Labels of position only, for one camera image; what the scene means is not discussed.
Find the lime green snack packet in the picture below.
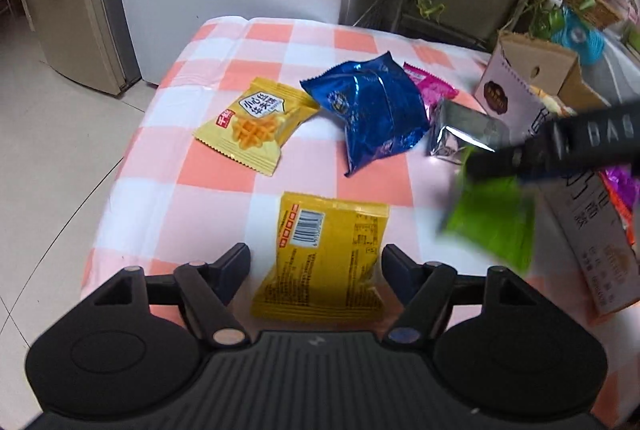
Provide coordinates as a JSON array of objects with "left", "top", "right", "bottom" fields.
[{"left": 439, "top": 150, "right": 537, "bottom": 275}]

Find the orange white checkered tablecloth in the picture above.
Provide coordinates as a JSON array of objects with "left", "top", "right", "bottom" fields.
[{"left": 80, "top": 17, "right": 640, "bottom": 346}]

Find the silver refrigerator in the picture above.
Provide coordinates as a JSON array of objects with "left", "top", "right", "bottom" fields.
[{"left": 10, "top": 0, "right": 143, "bottom": 98}]

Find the cardboard box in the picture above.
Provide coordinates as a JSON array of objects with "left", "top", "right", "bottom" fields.
[{"left": 472, "top": 30, "right": 640, "bottom": 317}]

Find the blue foil snack packet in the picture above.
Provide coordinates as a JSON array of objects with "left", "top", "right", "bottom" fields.
[{"left": 300, "top": 51, "right": 431, "bottom": 178}]

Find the silver foil snack packet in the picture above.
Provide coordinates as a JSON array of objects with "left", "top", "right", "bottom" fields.
[{"left": 427, "top": 98, "right": 511, "bottom": 165}]

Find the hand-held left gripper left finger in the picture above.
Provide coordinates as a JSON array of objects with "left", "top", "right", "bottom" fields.
[{"left": 82, "top": 243, "right": 251, "bottom": 350}]

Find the purple snack packet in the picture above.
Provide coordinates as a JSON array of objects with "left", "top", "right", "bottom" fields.
[{"left": 602, "top": 162, "right": 640, "bottom": 205}]

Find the red snack packet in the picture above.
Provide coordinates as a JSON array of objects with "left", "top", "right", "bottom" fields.
[{"left": 607, "top": 195, "right": 640, "bottom": 255}]

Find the grey patterned tablecloth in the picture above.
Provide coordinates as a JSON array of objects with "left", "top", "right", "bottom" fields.
[{"left": 575, "top": 24, "right": 640, "bottom": 111}]

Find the magenta snack packet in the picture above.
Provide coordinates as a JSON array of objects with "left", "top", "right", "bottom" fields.
[{"left": 402, "top": 62, "right": 460, "bottom": 115}]

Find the yellow waffle snack packet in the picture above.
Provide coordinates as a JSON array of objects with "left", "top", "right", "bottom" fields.
[{"left": 193, "top": 77, "right": 321, "bottom": 178}]

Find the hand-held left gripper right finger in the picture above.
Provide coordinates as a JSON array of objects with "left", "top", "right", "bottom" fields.
[{"left": 381, "top": 244, "right": 548, "bottom": 351}]

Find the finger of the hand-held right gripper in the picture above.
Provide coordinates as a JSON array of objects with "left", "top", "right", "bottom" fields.
[{"left": 462, "top": 120, "right": 568, "bottom": 183}]

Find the plain yellow snack packet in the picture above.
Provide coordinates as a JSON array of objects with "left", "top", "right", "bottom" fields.
[{"left": 250, "top": 191, "right": 390, "bottom": 326}]

